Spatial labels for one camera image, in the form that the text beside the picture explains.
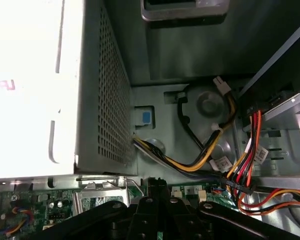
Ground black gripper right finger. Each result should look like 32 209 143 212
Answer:
158 177 300 240

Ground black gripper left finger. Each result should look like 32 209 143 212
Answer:
36 176 161 240

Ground metal CPU socket cover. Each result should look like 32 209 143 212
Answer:
72 181 129 216

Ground small blue clip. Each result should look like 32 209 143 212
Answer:
141 111 153 125

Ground green motherboard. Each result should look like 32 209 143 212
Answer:
0 182 237 240

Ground metal disk bay cage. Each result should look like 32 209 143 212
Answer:
238 21 300 240

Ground grey power supply unit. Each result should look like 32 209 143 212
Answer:
0 0 139 180

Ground open black PC case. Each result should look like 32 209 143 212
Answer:
0 0 300 240

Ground thin wire locking lever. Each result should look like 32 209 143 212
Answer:
123 176 144 200

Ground red orange wire bundle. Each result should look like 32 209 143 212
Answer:
224 109 264 201
236 187 300 218

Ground thick black wire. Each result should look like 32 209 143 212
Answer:
176 91 207 151

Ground thin coloured fan header wires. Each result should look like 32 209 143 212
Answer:
0 207 35 237

